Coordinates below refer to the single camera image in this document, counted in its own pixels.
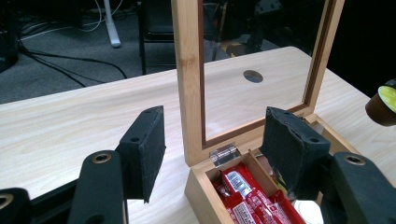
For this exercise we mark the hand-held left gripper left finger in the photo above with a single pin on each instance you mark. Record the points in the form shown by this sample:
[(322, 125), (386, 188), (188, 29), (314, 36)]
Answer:
[(144, 152)]

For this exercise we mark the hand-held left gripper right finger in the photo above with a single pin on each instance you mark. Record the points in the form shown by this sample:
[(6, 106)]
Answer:
[(292, 149)]

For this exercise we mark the bamboo box with glass lid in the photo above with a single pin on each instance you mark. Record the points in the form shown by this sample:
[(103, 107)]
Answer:
[(190, 93)]

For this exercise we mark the red snack packet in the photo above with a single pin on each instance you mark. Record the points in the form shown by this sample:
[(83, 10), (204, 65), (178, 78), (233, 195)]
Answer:
[(280, 210), (246, 213), (238, 182)]

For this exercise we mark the white round capsule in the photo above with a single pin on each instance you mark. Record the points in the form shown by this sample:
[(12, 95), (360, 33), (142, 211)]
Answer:
[(308, 213)]

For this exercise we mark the black chair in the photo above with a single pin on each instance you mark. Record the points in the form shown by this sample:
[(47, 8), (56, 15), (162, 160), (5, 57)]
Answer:
[(155, 28)]

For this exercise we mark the white stand leg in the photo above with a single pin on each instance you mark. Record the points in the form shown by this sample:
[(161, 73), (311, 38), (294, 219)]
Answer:
[(111, 25)]

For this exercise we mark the black equipment case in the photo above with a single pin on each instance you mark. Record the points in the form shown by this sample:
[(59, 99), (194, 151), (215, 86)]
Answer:
[(7, 37)]

